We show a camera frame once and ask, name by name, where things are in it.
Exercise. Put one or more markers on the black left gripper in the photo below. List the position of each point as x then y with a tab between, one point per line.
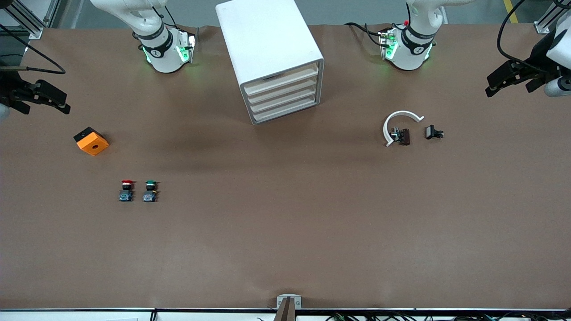
537	63

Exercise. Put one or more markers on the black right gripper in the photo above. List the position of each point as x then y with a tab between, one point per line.
10	87

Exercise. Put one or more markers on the red push button switch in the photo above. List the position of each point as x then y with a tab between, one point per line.
126	191

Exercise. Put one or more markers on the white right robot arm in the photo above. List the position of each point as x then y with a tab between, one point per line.
158	60

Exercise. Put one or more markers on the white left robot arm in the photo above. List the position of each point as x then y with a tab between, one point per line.
408	58

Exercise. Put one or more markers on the orange box with hole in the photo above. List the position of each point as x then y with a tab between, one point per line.
91	143

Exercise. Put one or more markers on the black small component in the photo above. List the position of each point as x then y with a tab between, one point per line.
432	132

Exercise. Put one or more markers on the dark brown small component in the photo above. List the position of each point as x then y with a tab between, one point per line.
403	136

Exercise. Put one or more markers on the aluminium frame profile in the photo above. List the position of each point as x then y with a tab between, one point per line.
31	20
546	22

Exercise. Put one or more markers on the green push button switch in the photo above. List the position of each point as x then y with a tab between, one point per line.
150	191

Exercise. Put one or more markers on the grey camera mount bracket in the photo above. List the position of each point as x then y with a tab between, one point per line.
288	302

